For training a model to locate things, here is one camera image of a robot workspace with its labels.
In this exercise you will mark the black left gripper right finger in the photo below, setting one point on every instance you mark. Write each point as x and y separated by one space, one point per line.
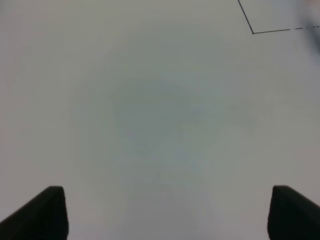
292 216

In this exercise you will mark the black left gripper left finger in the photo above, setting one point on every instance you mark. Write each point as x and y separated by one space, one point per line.
44 217

